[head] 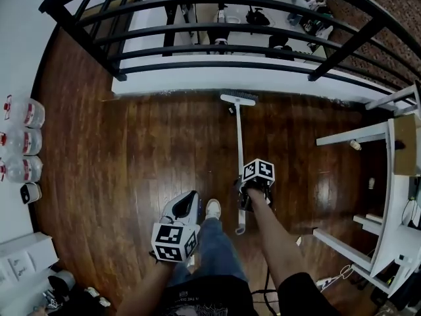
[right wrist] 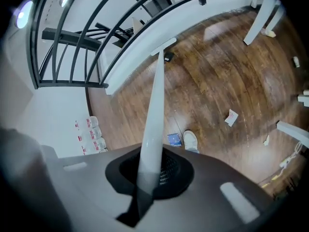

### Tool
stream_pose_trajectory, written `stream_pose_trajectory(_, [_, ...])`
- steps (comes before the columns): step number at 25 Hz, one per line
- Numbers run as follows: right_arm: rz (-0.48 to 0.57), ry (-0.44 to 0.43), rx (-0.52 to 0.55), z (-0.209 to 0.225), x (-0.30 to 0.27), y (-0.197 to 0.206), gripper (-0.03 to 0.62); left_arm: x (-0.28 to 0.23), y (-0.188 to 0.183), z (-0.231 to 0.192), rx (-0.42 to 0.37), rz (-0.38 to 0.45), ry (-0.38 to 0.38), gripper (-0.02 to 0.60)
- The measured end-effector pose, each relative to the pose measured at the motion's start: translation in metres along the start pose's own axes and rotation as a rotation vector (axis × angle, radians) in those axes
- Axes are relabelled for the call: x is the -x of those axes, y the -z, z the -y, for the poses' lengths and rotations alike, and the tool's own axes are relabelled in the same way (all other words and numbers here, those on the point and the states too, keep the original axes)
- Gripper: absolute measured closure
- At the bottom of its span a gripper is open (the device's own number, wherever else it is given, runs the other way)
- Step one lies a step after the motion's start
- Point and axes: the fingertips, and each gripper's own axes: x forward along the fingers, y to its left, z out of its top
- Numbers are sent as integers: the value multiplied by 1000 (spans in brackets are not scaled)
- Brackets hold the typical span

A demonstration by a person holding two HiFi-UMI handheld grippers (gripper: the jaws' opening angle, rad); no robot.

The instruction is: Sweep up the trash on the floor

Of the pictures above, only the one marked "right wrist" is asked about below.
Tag black metal railing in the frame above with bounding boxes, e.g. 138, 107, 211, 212
26, 0, 256, 89

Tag person's left shoe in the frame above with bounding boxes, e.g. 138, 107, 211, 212
183, 130, 200, 154

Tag three water jugs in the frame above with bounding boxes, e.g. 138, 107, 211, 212
81, 138, 107, 155

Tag yellow black hazard tape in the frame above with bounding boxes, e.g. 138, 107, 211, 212
260, 174, 282, 189

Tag blue packet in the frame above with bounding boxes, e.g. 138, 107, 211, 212
167, 133, 182, 147

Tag white broom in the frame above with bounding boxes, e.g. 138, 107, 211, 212
136, 38, 178, 218

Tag white table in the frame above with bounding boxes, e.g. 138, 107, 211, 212
243, 0, 309, 146

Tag white paper scrap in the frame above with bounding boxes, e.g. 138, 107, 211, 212
224, 109, 239, 127

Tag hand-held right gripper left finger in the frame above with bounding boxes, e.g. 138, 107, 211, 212
42, 143, 142, 232

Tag white power cable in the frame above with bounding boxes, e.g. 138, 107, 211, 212
280, 140, 304, 176

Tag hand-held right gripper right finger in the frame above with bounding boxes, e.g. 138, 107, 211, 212
140, 144, 276, 232

